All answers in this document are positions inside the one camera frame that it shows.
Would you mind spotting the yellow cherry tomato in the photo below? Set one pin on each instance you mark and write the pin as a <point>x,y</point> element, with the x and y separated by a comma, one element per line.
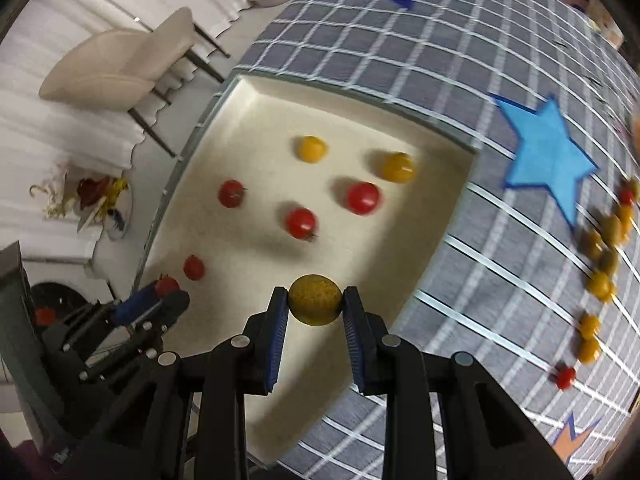
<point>396,167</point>
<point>312,149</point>

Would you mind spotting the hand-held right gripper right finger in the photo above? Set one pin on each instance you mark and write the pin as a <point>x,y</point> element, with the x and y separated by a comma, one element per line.
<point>352,340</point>

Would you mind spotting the beige square tray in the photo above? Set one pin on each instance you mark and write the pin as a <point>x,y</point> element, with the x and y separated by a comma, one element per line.
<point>260,125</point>

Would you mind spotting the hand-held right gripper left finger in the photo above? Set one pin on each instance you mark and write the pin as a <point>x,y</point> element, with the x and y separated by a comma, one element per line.
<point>279,340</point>

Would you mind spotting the yellow-green cherry tomato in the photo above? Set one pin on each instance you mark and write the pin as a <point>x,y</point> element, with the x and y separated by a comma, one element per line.
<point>315,300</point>

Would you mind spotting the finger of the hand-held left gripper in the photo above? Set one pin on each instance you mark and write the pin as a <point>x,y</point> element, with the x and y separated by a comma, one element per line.
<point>175,305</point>
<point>135,305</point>

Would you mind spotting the group of cherry tomatoes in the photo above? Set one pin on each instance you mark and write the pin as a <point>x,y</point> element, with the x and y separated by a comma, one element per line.
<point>600,285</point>

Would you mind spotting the white curtain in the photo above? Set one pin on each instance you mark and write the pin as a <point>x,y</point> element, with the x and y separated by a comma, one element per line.
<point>30,135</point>

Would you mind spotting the red and yellow ornament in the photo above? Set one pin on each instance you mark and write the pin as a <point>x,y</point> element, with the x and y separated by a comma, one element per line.
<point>95,190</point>

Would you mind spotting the red cherry tomato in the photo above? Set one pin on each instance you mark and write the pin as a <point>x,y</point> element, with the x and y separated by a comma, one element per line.
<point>168,285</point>
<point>363,199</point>
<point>301,223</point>
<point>194,267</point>
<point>232,194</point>

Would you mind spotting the beige upholstered chair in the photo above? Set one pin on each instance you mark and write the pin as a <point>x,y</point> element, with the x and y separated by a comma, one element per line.
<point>115,65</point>

